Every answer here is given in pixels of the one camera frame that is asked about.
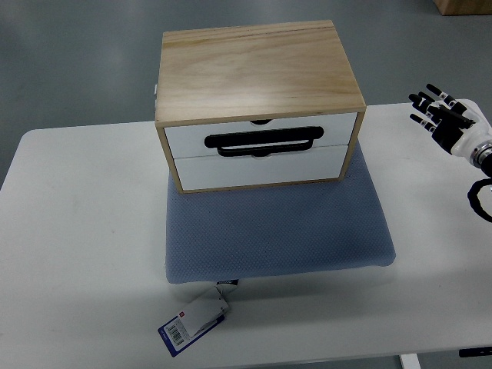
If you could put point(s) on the cardboard box corner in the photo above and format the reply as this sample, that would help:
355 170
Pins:
463 7

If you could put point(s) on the blue textured cushion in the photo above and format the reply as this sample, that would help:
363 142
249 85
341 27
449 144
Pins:
262 232

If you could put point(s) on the white drawer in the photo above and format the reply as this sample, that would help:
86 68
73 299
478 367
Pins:
211 172
188 141

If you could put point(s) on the black table control panel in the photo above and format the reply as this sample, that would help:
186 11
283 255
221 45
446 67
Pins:
475 352

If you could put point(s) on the white table leg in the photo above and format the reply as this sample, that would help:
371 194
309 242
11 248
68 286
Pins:
409 361

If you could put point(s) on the white blue product tag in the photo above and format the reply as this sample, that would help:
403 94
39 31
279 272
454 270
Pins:
194 321

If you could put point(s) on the wooden drawer cabinet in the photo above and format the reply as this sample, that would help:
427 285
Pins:
254 73

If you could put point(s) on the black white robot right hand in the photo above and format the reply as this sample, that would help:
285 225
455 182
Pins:
453 125

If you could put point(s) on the black drawer handle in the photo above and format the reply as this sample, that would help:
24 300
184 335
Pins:
263 143

